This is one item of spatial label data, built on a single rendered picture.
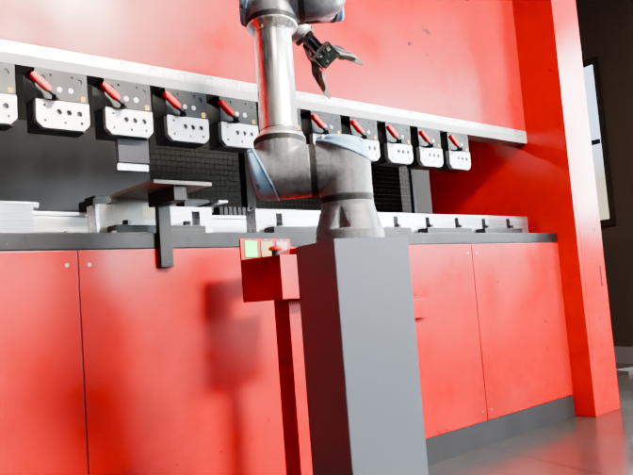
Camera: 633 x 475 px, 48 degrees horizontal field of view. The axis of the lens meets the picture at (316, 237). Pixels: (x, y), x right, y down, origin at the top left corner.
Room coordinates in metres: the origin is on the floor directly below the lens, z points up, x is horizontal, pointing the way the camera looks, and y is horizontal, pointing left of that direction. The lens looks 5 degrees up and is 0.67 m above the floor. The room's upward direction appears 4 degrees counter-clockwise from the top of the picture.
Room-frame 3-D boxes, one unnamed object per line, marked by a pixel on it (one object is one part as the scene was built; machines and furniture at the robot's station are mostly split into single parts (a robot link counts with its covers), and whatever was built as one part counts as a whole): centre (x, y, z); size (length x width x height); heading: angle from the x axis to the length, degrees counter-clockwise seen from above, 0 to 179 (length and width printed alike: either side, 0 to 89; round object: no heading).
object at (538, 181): (3.75, -1.04, 1.15); 0.85 x 0.25 x 2.30; 42
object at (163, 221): (1.96, 0.41, 0.88); 0.14 x 0.04 x 0.22; 42
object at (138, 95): (2.08, 0.55, 1.26); 0.15 x 0.09 x 0.17; 132
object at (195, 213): (2.14, 0.49, 0.92); 0.39 x 0.06 x 0.10; 132
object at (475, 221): (2.95, -0.41, 0.92); 1.68 x 0.06 x 0.10; 132
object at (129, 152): (2.10, 0.53, 1.13); 0.10 x 0.02 x 0.10; 132
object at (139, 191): (1.99, 0.44, 1.00); 0.26 x 0.18 x 0.01; 42
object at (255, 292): (2.01, 0.09, 0.75); 0.20 x 0.16 x 0.18; 138
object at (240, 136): (2.35, 0.25, 1.26); 0.15 x 0.09 x 0.17; 132
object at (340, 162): (1.53, -0.07, 0.94); 0.13 x 0.12 x 0.14; 89
